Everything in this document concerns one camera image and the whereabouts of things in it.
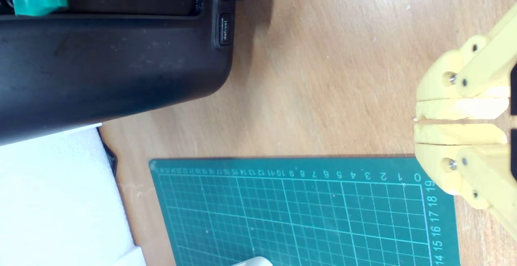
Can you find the black two-slot toaster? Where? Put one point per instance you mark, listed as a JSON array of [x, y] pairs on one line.
[[101, 68]]

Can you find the green cutting mat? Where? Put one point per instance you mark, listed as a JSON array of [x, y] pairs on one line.
[[282, 217]]

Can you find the white block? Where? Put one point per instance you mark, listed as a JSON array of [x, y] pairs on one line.
[[254, 262]]

